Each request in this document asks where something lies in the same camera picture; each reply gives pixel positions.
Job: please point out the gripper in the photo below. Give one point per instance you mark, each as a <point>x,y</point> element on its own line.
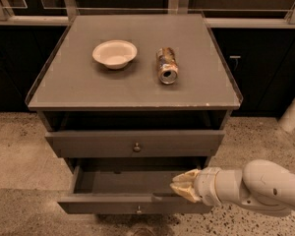
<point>206,185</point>

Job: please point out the grey drawer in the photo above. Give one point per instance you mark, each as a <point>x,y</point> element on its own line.
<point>151,143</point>
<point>129,186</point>

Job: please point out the white cylindrical robot base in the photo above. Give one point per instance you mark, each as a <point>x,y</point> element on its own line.
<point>287,120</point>

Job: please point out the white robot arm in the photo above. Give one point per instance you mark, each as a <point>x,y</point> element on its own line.
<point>261,186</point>

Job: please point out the grey top drawer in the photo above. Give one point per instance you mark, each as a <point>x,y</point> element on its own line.
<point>151,143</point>

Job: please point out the grey drawer cabinet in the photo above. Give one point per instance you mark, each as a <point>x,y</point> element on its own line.
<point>74,81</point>

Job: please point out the crushed soda can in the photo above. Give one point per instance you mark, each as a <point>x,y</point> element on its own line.
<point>166,65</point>

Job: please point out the white paper bowl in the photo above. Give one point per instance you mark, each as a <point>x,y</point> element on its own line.
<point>115,54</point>

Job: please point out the dark right cabinet handle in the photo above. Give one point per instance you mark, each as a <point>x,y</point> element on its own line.
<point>234,59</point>

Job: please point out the metal railing frame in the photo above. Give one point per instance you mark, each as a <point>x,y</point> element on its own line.
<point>249,14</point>

